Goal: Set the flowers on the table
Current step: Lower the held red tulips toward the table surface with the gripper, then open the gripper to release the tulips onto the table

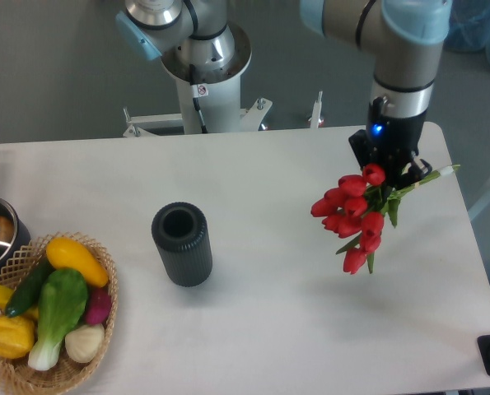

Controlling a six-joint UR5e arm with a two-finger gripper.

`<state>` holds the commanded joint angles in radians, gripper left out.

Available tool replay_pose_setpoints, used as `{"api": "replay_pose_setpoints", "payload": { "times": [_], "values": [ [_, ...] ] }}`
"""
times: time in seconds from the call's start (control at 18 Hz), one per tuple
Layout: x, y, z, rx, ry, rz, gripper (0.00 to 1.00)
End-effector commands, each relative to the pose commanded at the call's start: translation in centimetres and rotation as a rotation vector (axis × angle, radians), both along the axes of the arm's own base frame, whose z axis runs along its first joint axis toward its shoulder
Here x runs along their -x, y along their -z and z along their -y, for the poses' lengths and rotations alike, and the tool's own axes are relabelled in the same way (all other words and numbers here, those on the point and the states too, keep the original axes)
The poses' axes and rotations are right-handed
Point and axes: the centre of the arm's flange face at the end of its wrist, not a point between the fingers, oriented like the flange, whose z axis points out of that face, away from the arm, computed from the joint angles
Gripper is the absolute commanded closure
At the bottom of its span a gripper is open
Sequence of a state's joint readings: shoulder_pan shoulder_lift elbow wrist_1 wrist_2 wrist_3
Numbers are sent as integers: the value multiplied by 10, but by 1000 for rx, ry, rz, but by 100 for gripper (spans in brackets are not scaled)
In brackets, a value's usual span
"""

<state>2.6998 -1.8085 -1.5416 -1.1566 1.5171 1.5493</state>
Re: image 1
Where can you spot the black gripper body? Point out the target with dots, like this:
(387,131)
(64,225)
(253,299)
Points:
(391,143)

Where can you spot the red tulip bouquet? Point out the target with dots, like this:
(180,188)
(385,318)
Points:
(358,208)

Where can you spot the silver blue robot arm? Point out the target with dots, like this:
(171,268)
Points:
(405,37)

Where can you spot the blue plastic bags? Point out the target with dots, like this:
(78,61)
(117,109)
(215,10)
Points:
(469,28)

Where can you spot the dark grey ribbed vase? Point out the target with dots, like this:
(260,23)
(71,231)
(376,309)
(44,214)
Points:
(180,233)

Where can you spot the magenta radish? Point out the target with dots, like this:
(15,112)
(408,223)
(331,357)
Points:
(98,307)

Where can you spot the yellow squash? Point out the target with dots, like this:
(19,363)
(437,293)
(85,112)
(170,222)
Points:
(63,252)

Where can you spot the green bok choy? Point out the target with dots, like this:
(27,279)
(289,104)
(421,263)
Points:
(62,302)

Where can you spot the white garlic bulb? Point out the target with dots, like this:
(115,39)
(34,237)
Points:
(83,343)

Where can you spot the dark green cucumber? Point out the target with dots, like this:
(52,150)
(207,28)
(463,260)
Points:
(27,293)

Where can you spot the small yellow gourd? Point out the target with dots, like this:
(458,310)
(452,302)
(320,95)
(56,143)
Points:
(5,296)

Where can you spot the yellow orange pumpkin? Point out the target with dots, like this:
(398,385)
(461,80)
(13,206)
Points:
(17,337)

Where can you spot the woven wicker basket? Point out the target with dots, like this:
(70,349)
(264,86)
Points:
(16,377)

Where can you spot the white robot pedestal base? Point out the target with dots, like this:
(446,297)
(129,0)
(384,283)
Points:
(207,75)

